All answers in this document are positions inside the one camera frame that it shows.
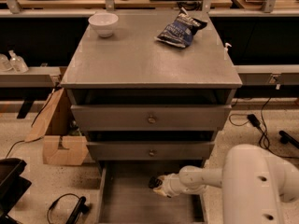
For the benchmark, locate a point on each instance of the grey drawer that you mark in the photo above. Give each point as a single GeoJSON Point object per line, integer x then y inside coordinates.
{"type": "Point", "coordinates": [150, 150]}
{"type": "Point", "coordinates": [125, 196]}
{"type": "Point", "coordinates": [150, 117]}

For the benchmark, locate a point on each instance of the clear sanitizer bottle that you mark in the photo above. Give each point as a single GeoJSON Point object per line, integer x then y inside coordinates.
{"type": "Point", "coordinates": [17, 62]}
{"type": "Point", "coordinates": [4, 63]}

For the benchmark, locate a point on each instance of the brown cardboard box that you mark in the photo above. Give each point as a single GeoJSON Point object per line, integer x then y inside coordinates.
{"type": "Point", "coordinates": [62, 145]}

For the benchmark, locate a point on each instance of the white ceramic bowl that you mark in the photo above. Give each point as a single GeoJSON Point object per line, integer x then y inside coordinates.
{"type": "Point", "coordinates": [104, 23]}

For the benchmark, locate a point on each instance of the grey top drawer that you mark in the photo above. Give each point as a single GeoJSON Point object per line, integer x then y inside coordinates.
{"type": "Point", "coordinates": [150, 117]}

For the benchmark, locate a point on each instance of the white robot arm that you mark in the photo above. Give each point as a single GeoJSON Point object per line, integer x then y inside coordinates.
{"type": "Point", "coordinates": [254, 182]}

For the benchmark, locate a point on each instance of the grey middle drawer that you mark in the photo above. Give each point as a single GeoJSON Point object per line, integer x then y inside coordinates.
{"type": "Point", "coordinates": [150, 150]}

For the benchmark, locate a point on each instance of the black caster leg right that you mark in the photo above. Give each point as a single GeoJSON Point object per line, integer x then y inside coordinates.
{"type": "Point", "coordinates": [286, 138]}

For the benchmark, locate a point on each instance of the grey drawer cabinet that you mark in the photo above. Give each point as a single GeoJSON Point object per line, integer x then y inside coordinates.
{"type": "Point", "coordinates": [132, 68]}

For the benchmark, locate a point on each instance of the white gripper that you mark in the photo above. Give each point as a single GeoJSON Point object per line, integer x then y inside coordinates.
{"type": "Point", "coordinates": [170, 185]}

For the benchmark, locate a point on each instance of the small white pump bottle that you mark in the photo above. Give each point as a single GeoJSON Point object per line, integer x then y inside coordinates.
{"type": "Point", "coordinates": [227, 46]}

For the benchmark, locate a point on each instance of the blue chip bag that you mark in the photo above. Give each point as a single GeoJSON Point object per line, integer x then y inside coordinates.
{"type": "Point", "coordinates": [181, 31]}

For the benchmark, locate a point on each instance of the black chair base left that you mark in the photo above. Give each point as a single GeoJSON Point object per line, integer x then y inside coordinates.
{"type": "Point", "coordinates": [12, 186]}

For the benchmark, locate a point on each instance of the black power adapter with cable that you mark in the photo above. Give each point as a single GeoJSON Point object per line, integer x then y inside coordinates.
{"type": "Point", "coordinates": [264, 141]}

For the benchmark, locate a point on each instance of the grey bottom drawer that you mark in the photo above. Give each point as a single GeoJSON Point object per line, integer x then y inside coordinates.
{"type": "Point", "coordinates": [125, 196]}

